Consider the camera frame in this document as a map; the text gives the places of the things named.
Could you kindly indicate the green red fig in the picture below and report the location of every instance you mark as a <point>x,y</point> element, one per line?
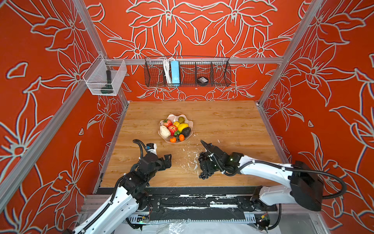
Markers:
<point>181,119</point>

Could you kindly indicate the red apple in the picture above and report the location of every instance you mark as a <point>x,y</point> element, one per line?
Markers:
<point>172,130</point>

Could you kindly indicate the dark grape bunch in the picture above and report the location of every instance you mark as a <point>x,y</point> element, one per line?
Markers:
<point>206,165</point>

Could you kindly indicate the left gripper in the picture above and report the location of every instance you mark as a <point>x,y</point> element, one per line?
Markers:
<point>167,161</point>

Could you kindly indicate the dark green brush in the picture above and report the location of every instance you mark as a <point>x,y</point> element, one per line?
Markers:
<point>108,88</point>

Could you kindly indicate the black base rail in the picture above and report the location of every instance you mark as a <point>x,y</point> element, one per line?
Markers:
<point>204,204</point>

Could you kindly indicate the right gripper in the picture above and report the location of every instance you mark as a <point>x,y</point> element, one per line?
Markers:
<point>209,165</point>

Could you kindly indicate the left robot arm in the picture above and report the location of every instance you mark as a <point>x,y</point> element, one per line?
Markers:
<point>129,195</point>

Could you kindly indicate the clear plastic wall bin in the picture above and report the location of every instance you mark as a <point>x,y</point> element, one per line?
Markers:
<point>95,77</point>

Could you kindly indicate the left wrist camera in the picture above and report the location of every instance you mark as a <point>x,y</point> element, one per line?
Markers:
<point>151,148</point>

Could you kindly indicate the dark avocado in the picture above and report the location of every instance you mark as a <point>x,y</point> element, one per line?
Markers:
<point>186,132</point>

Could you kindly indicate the large yellow lemon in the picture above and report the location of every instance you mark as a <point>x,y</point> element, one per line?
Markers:
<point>182,126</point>

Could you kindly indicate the small yellow fruit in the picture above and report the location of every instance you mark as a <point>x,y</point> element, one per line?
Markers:
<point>176,124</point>

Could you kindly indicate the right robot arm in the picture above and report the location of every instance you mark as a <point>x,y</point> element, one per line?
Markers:
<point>297,183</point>

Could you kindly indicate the light blue box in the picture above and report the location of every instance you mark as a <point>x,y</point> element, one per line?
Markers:
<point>175,74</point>

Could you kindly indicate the black wire wall basket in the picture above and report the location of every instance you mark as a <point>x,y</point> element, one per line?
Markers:
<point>157,71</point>

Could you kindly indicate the red strawberry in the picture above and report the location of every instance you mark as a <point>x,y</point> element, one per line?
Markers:
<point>167,123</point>

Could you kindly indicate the beige garlic bulb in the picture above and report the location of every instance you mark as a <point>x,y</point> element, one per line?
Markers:
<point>164,132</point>

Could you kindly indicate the pink scalloped fruit bowl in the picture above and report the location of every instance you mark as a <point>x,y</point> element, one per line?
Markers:
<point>174,118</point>

